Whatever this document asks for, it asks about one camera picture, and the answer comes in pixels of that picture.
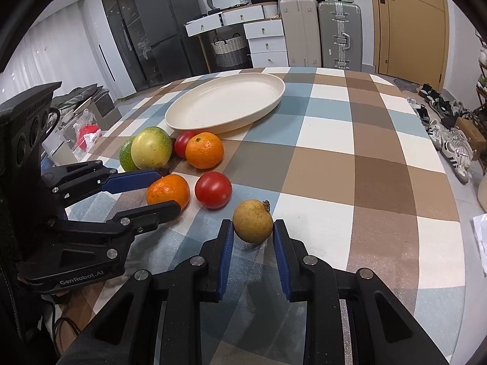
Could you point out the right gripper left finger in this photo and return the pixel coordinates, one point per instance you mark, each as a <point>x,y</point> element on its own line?
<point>156,317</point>

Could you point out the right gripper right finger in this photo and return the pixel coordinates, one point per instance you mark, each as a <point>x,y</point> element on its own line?
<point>382,330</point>

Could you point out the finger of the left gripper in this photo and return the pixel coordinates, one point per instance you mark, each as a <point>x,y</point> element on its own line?
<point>133,224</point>
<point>114,180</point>

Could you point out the orange mandarin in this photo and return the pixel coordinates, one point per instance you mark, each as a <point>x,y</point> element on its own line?
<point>204,151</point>
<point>168,188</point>

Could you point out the yellow green passion fruit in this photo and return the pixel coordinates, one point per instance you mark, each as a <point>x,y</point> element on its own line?
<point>151,148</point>

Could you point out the red tomato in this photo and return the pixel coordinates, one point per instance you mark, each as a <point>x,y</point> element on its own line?
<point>181,142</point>
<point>213,190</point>

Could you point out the brown longan fruit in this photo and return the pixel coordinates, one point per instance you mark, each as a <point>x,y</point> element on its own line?
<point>252,221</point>

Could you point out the red white plastic bag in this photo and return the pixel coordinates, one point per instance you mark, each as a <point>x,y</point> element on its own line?
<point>87,133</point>

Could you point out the red tomato behind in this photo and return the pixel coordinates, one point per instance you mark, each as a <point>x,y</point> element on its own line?
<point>181,142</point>

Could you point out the cream round plate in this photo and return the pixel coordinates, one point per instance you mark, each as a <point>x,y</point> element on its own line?
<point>225,104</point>

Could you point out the checkered tablecloth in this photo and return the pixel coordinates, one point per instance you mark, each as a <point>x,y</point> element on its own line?
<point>347,165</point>

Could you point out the black refrigerator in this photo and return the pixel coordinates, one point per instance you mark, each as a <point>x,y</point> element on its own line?
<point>177,55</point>

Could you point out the white sneakers on floor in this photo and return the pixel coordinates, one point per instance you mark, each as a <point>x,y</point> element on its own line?
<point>453,145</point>

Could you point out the woven laundry basket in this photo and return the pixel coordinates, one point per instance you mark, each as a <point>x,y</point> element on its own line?
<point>231,52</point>

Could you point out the white drawer cabinet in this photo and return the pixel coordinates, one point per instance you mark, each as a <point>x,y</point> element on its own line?
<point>263,28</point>

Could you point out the beige suitcase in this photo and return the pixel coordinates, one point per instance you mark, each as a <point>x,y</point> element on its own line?
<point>302,32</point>

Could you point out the silver suitcase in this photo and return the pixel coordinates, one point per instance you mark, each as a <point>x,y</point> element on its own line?
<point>341,35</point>

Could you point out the wooden door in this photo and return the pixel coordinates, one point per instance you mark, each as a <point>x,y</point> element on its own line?
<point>411,40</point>

